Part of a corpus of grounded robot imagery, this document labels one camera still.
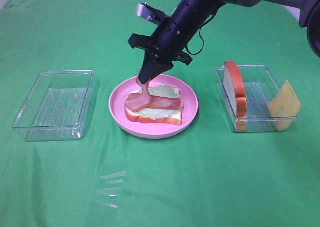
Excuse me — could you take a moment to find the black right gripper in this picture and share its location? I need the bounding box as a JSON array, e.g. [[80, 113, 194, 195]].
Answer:
[[128, 0, 224, 84]]

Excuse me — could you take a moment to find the toy bacon strip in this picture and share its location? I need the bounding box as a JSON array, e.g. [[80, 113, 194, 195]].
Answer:
[[146, 95, 182, 110], [124, 75, 151, 112]]

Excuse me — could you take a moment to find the toy lettuce leaf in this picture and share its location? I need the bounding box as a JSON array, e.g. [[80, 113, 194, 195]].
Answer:
[[125, 85, 183, 121]]

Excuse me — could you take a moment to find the toy bread slice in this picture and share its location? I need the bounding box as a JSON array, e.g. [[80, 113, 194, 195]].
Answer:
[[223, 61, 248, 119], [124, 87, 183, 126]]

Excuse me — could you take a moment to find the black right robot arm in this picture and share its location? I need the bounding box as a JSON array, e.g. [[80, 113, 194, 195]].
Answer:
[[128, 0, 320, 84]]

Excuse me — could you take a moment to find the pink plate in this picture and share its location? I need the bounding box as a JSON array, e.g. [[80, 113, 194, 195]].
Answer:
[[109, 74, 199, 139]]

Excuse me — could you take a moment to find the clear left plastic container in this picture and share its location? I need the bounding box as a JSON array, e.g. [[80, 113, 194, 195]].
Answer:
[[12, 70, 95, 142]]

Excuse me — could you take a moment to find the clear plastic container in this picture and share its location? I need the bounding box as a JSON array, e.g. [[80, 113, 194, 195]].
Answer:
[[12, 70, 95, 142], [216, 65, 282, 133]]

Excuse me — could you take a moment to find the clear right plastic container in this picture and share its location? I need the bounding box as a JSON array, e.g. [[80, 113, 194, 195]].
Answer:
[[216, 65, 282, 133]]

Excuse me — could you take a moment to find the green tablecloth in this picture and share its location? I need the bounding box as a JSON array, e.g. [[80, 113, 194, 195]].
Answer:
[[0, 0, 320, 227]]

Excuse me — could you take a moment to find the yellow toy cheese slice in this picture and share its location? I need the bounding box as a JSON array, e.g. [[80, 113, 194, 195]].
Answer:
[[267, 80, 302, 131]]

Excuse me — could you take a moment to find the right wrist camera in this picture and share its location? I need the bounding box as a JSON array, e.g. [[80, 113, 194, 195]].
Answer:
[[136, 2, 169, 26]]

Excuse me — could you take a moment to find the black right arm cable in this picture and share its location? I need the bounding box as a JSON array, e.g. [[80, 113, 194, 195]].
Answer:
[[185, 8, 218, 56]]

